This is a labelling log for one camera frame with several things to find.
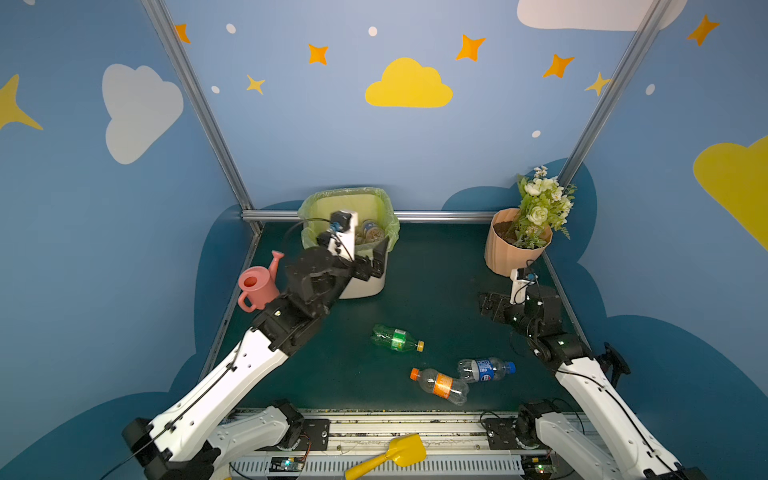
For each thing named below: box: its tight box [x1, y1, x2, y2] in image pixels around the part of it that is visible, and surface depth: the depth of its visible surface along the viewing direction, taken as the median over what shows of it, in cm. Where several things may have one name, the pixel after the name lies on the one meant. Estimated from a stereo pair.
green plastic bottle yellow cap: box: [370, 325, 425, 352], surface depth 88 cm
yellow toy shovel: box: [344, 434, 427, 480], surface depth 73 cm
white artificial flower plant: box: [509, 165, 576, 250], surface depth 93 cm
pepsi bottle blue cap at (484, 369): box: [458, 357, 517, 382], surface depth 84 cm
